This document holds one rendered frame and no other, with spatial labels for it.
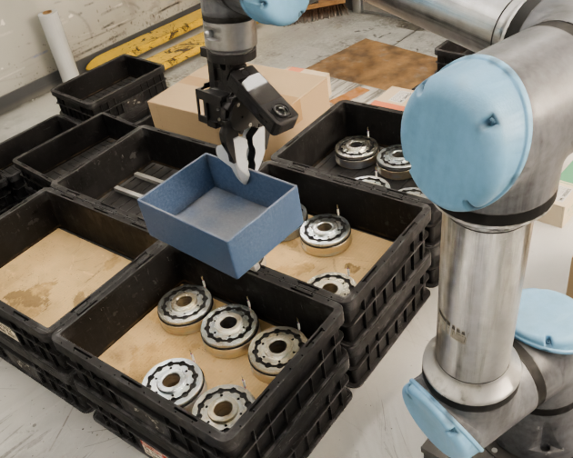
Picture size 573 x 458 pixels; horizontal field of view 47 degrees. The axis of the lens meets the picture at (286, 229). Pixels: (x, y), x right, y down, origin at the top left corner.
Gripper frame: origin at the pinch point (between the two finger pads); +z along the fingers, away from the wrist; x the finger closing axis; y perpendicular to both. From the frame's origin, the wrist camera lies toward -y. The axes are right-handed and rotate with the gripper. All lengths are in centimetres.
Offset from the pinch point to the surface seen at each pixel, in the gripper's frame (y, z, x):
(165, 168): 59, 26, -22
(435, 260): -11.5, 29.8, -37.6
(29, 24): 333, 53, -117
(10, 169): 185, 70, -29
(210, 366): -0.5, 31.2, 12.5
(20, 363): 39, 43, 31
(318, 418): -18.1, 37.1, 4.5
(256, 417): -20.4, 23.0, 19.6
